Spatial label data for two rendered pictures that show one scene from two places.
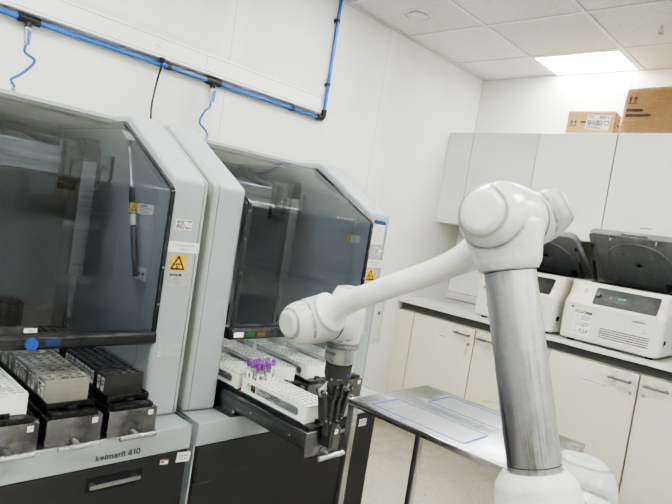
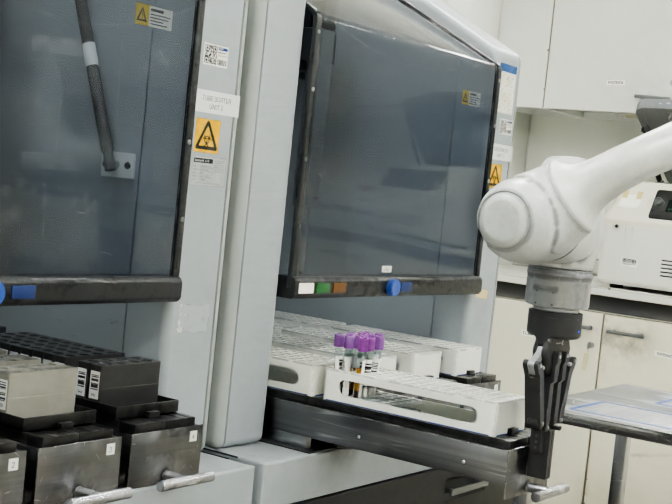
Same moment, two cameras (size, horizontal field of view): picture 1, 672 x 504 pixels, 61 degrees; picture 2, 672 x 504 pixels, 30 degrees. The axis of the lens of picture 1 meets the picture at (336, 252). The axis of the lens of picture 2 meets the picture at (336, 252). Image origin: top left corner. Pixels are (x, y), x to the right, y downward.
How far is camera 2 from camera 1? 0.59 m
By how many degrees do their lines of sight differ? 9
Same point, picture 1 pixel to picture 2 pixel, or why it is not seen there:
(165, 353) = (189, 324)
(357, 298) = (638, 160)
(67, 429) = (69, 467)
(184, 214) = (216, 34)
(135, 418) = (170, 448)
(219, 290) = (270, 196)
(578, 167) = not seen: outside the picture
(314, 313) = (553, 197)
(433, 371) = not seen: hidden behind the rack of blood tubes
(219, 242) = (269, 95)
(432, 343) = (512, 352)
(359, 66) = not seen: outside the picture
